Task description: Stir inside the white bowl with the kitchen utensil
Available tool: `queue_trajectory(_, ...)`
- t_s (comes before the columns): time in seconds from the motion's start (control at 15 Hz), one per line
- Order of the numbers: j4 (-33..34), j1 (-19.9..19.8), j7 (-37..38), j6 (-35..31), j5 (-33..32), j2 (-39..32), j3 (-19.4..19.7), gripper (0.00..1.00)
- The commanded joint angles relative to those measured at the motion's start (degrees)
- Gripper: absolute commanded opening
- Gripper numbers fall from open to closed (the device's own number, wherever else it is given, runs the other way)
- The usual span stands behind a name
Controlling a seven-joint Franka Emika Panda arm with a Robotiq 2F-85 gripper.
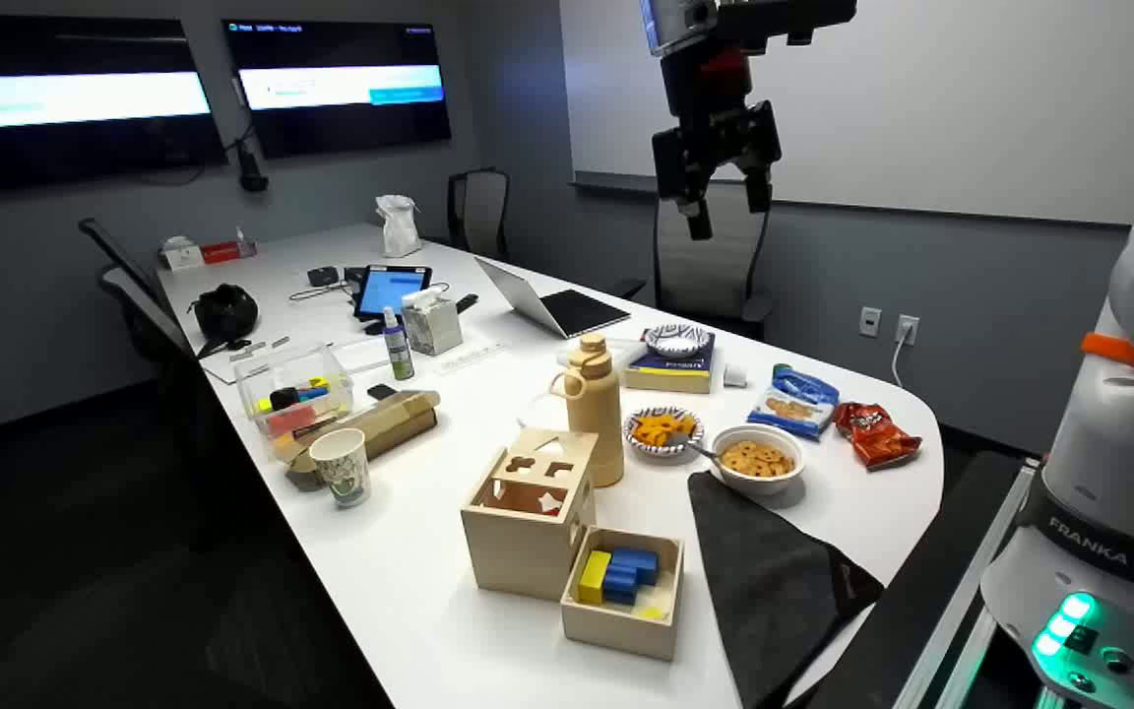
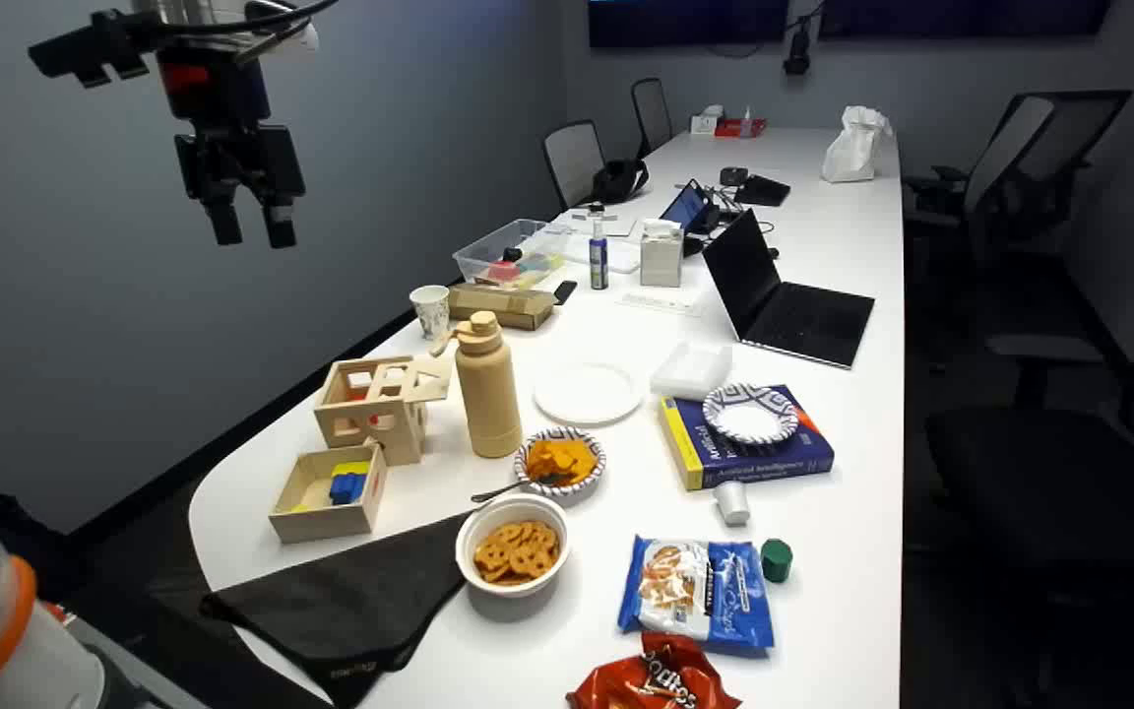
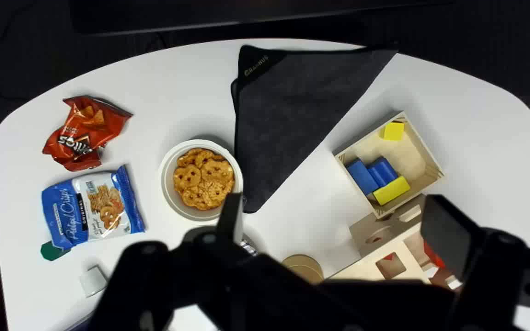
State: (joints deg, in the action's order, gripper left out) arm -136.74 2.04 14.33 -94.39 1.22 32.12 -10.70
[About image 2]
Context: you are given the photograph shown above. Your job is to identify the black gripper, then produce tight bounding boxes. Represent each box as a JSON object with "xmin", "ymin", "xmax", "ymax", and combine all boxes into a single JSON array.
[{"xmin": 161, "ymin": 47, "xmax": 306, "ymax": 251}]

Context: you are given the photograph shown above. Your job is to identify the metal spoon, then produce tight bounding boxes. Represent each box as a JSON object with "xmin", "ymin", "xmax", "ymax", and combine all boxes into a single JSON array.
[{"xmin": 470, "ymin": 476, "xmax": 528, "ymax": 508}]

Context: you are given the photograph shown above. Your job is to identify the white bowl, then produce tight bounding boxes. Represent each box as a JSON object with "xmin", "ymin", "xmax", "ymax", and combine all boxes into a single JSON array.
[{"xmin": 453, "ymin": 490, "xmax": 574, "ymax": 603}]

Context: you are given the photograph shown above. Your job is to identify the patterned small bowl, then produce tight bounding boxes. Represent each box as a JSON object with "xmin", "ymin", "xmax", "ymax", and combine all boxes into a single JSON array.
[{"xmin": 512, "ymin": 423, "xmax": 612, "ymax": 508}]

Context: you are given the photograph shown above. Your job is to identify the paper cup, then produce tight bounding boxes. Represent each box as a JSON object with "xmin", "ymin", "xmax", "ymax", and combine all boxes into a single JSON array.
[{"xmin": 404, "ymin": 279, "xmax": 453, "ymax": 342}]

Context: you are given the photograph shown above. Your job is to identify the wooden shape sorter box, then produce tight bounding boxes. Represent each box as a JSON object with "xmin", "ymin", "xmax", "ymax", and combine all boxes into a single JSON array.
[{"xmin": 311, "ymin": 351, "xmax": 453, "ymax": 467}]

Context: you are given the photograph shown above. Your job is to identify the clear plastic bin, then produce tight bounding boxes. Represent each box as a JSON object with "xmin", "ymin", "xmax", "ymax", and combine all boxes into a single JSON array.
[{"xmin": 448, "ymin": 211, "xmax": 571, "ymax": 292}]

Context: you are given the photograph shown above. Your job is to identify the brown cardboard box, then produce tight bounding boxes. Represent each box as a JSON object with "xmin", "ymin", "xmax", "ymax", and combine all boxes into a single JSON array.
[{"xmin": 445, "ymin": 279, "xmax": 559, "ymax": 336}]

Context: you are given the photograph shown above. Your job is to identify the blue block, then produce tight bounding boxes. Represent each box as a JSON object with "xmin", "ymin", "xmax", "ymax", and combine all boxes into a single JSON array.
[{"xmin": 327, "ymin": 467, "xmax": 370, "ymax": 508}]

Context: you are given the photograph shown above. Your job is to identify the wooden tray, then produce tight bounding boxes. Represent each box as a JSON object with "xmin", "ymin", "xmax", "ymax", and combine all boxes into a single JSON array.
[{"xmin": 264, "ymin": 441, "xmax": 389, "ymax": 548}]

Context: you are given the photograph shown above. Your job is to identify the grey office chair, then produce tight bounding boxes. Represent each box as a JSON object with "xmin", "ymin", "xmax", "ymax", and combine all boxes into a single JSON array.
[
  {"xmin": 625, "ymin": 74, "xmax": 679, "ymax": 157},
  {"xmin": 538, "ymin": 116, "xmax": 612, "ymax": 211}
]

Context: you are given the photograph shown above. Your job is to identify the small spray bottle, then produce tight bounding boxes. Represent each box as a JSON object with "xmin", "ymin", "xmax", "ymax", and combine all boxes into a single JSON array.
[{"xmin": 585, "ymin": 221, "xmax": 614, "ymax": 296}]

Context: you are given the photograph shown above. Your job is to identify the black bag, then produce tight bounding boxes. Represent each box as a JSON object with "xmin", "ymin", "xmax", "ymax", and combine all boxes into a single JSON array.
[{"xmin": 585, "ymin": 154, "xmax": 654, "ymax": 204}]

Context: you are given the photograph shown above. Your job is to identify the white paper plate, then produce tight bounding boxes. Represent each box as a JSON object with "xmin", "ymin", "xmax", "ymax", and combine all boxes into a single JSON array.
[{"xmin": 530, "ymin": 359, "xmax": 651, "ymax": 429}]

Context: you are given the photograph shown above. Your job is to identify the orange crackers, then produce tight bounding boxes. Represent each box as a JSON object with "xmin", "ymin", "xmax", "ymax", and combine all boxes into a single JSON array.
[{"xmin": 522, "ymin": 435, "xmax": 604, "ymax": 489}]

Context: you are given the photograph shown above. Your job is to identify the black cloth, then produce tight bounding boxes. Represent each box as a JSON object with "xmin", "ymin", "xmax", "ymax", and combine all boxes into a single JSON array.
[{"xmin": 197, "ymin": 513, "xmax": 474, "ymax": 709}]

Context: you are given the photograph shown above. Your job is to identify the white tissue box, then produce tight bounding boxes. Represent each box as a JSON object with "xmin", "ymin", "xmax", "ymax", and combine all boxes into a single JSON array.
[{"xmin": 638, "ymin": 215, "xmax": 686, "ymax": 292}]

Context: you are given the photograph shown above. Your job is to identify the pretzels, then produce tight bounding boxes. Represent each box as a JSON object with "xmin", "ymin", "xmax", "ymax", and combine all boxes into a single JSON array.
[{"xmin": 470, "ymin": 514, "xmax": 563, "ymax": 585}]

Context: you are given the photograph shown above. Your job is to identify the tablet with blue screen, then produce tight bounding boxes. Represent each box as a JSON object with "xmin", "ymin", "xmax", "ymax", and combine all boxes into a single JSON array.
[{"xmin": 659, "ymin": 177, "xmax": 722, "ymax": 234}]

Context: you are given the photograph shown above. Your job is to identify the white plastic container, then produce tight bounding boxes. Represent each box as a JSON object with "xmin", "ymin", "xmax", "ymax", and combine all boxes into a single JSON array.
[{"xmin": 647, "ymin": 336, "xmax": 738, "ymax": 402}]

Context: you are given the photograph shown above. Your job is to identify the black pouch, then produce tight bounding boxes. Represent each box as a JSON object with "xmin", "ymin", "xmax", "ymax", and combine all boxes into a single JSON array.
[{"xmin": 731, "ymin": 173, "xmax": 797, "ymax": 209}]

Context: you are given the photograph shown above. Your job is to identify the black laptop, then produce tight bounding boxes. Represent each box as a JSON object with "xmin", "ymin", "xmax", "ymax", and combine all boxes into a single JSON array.
[{"xmin": 702, "ymin": 209, "xmax": 877, "ymax": 368}]

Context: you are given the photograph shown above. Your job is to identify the blue box with yellow edge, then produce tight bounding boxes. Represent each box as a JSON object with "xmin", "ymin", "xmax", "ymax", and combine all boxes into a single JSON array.
[{"xmin": 654, "ymin": 383, "xmax": 839, "ymax": 496}]

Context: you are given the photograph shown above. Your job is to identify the small white cup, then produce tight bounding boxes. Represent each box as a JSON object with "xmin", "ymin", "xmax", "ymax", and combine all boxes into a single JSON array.
[{"xmin": 713, "ymin": 476, "xmax": 755, "ymax": 530}]

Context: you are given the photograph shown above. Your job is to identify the black webcam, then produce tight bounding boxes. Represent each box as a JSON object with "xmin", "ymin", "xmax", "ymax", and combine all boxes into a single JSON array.
[{"xmin": 781, "ymin": 0, "xmax": 820, "ymax": 78}]

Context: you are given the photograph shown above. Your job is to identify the blue snack bag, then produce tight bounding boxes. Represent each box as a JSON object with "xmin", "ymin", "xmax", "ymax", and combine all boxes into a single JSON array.
[{"xmin": 614, "ymin": 530, "xmax": 781, "ymax": 661}]

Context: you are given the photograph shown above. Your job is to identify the white plastic bag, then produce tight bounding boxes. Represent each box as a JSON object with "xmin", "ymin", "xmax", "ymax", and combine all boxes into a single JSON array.
[{"xmin": 820, "ymin": 101, "xmax": 898, "ymax": 183}]

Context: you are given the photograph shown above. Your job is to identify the red chip bag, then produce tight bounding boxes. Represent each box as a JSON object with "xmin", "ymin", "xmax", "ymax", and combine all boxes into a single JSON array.
[{"xmin": 563, "ymin": 628, "xmax": 746, "ymax": 709}]

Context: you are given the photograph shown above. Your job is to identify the green cap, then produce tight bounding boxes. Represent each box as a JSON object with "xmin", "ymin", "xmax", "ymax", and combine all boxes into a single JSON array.
[{"xmin": 755, "ymin": 534, "xmax": 797, "ymax": 585}]

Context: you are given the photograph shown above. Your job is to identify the black office chair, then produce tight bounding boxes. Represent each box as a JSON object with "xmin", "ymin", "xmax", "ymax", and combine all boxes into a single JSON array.
[
  {"xmin": 924, "ymin": 279, "xmax": 1134, "ymax": 567},
  {"xmin": 902, "ymin": 85, "xmax": 1134, "ymax": 266}
]

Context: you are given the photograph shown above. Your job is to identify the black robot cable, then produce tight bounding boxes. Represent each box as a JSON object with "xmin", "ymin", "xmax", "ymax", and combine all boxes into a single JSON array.
[{"xmin": 146, "ymin": 0, "xmax": 339, "ymax": 41}]

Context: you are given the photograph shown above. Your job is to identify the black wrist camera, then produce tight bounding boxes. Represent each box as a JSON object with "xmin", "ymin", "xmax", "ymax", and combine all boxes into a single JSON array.
[{"xmin": 26, "ymin": 9, "xmax": 156, "ymax": 89}]

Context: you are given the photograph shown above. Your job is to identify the wall monitor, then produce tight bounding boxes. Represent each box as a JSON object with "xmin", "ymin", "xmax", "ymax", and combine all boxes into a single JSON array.
[
  {"xmin": 585, "ymin": 0, "xmax": 790, "ymax": 56},
  {"xmin": 815, "ymin": 0, "xmax": 1114, "ymax": 37}
]

